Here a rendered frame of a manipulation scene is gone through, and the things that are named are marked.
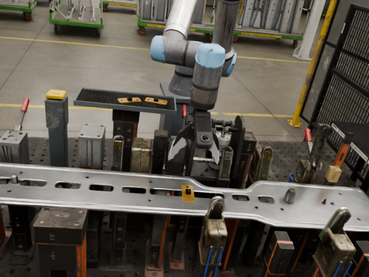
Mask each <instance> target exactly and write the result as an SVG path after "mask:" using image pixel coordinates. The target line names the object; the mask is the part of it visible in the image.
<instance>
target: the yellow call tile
mask: <svg viewBox="0 0 369 277"><path fill-rule="evenodd" d="M65 95H66V91H62V90H49V91H48V93H47V94H46V98H54V99H63V98H64V97H65Z"/></svg>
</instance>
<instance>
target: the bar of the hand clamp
mask: <svg viewBox="0 0 369 277"><path fill-rule="evenodd" d="M331 134H332V129H331V128H330V126H329V125H328V124H318V127H317V130H316V134H315V138H314V142H313V145H312V149H311V152H310V156H309V161H310V168H309V169H308V170H311V167H312V163H313V161H314V159H316V161H315V162H316V164H317V166H316V167H314V169H315V170H316V171H318V168H319V166H320V162H321V158H322V155H323V151H324V148H325V144H326V141H327V137H328V136H329V135H331Z"/></svg>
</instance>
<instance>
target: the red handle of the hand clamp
mask: <svg viewBox="0 0 369 277"><path fill-rule="evenodd" d="M304 131H305V138H306V143H307V148H308V152H309V156H310V152H311V149H312V137H311V131H310V129H305V130H304ZM316 166H317V164H316V162H315V159H314V161H313V163H312V167H313V168H314V167H316Z"/></svg>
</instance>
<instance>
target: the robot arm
mask: <svg viewBox="0 0 369 277"><path fill-rule="evenodd" d="M241 1H242V0H217V8H216V16H215V24H214V32H213V40H212V43H202V42H198V41H187V38H188V34H189V31H190V28H191V24H192V21H193V17H194V13H195V10H196V7H197V3H198V0H174V2H173V5H172V8H171V11H170V14H169V17H168V20H167V23H166V26H165V29H164V32H163V35H162V36H154V38H153V39H152V42H151V46H150V56H151V59H152V60H154V61H157V62H161V63H164V64H165V63H167V64H172V65H175V72H174V75H173V77H172V79H171V81H170V83H169V91H170V92H171V93H173V94H176V95H179V96H183V97H190V98H191V99H190V105H191V106H192V107H193V112H191V113H186V119H185V124H184V129H182V130H180V131H179V132H178V133H177V135H176V138H175V139H174V141H173V143H172V146H171V148H170V151H169V156H168V160H169V161H170V160H172V159H174V156H175V155H176V154H178V152H179V150H180V149H181V148H184V147H185V146H186V137H187V138H188V139H189V140H191V142H193V141H195V147H196V148H197V149H208V150H210V151H211V155H212V156H213V157H214V162H215V164H218V162H219V140H218V138H217V135H216V134H215V133H214V131H213V129H212V124H211V113H210V112H208V110H211V109H214V106H215V102H216V100H217V94H218V91H219V84H220V79H221V77H229V76H230V75H231V73H232V70H233V67H234V64H235V61H236V57H237V54H236V52H234V48H233V46H232V42H233V37H234V32H235V28H236V22H237V18H238V12H239V7H240V3H241ZM189 114H192V115H189Z"/></svg>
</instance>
